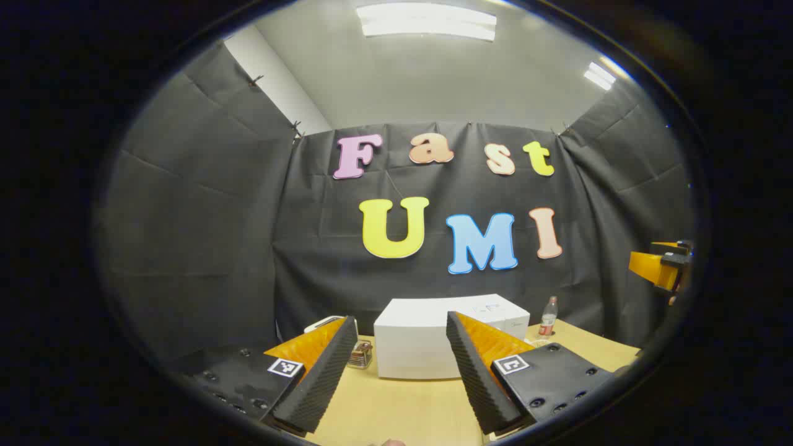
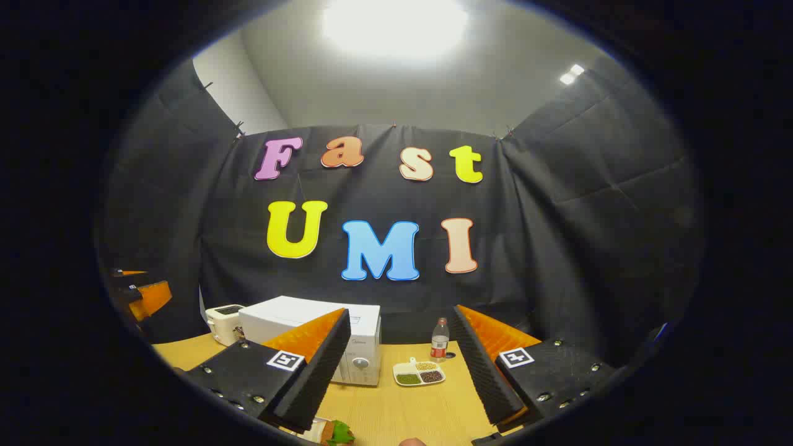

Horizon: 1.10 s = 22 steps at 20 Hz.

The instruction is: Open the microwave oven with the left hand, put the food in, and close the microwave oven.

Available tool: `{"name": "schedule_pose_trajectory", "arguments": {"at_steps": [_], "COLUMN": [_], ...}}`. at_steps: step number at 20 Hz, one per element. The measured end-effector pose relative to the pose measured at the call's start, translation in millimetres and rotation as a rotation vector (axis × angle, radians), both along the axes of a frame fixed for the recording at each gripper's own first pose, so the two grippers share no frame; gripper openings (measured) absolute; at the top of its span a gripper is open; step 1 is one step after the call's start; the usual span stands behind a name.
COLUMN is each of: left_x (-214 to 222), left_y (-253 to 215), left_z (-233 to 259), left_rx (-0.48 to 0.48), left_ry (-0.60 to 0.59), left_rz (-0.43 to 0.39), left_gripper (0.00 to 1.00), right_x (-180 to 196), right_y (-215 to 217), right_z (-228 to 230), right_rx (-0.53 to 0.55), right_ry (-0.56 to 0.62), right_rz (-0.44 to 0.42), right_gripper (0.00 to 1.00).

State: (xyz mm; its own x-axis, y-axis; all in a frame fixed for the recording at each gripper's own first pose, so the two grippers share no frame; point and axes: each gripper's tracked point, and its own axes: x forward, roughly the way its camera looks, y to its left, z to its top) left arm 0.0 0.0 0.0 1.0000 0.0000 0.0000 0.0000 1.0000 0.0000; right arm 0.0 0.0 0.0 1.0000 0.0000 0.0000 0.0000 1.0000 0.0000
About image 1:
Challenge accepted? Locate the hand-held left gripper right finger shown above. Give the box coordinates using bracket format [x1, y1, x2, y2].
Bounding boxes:
[446, 312, 614, 435]

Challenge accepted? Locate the small ceiling light panel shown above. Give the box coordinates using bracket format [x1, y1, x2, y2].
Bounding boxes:
[584, 61, 617, 91]

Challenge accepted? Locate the wire basket with jars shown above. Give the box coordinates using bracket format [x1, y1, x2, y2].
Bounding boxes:
[347, 339, 374, 370]

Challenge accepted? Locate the white microwave oven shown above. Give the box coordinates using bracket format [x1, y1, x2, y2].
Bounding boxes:
[374, 294, 531, 380]

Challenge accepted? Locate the white toaster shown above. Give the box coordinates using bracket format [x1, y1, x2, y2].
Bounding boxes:
[304, 315, 344, 333]

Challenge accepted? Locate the clear bottle with red label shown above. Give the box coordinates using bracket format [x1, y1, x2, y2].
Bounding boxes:
[538, 296, 559, 338]

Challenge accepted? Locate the long ceiling light panel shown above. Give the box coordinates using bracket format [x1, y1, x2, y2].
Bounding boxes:
[356, 3, 497, 42]

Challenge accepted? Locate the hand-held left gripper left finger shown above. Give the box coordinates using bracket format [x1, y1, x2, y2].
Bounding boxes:
[180, 316, 359, 434]

